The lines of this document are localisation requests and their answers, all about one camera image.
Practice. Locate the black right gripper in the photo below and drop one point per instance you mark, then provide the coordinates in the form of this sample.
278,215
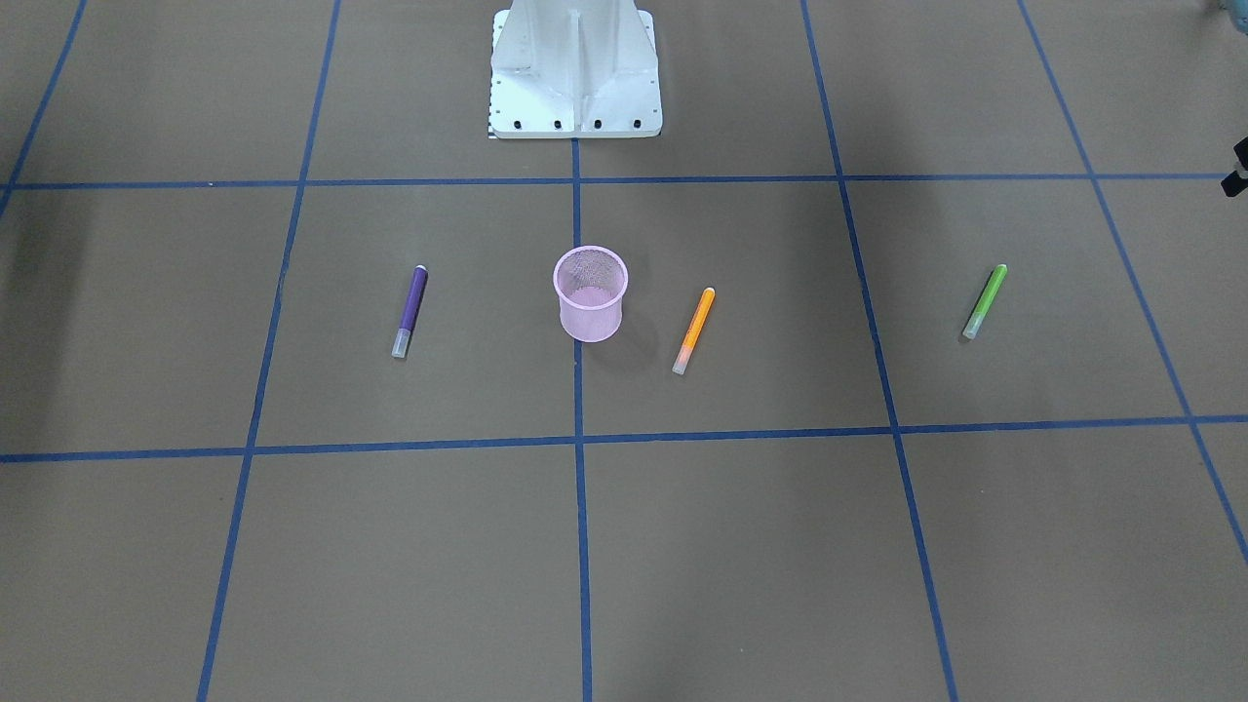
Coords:
1241,166

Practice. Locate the orange marker pen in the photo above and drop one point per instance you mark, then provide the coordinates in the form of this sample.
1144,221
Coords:
691,336

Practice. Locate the green marker pen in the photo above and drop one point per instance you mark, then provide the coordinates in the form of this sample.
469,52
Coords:
984,302

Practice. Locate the pink mesh pen holder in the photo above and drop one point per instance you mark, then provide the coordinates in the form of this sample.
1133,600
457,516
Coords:
590,283

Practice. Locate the purple marker pen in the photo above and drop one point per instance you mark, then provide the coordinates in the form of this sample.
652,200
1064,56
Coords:
414,297

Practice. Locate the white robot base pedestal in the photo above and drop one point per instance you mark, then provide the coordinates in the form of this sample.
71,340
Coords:
574,70

